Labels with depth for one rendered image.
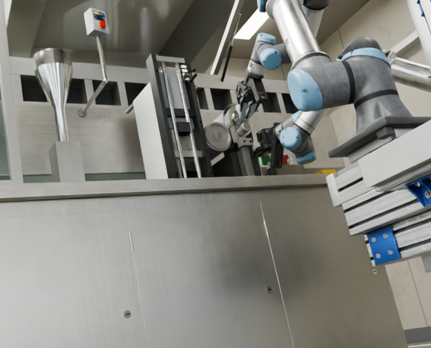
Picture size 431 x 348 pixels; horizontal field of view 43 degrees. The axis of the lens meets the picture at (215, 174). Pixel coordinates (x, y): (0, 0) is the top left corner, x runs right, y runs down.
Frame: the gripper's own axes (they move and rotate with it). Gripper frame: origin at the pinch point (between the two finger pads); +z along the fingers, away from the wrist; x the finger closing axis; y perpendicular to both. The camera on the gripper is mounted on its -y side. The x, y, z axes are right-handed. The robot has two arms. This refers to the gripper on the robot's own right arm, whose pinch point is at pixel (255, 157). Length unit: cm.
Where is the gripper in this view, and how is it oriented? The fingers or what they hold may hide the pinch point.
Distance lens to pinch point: 233.6
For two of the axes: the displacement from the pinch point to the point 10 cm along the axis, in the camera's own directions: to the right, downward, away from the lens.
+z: -5.0, 3.4, 8.0
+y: -2.0, -9.4, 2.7
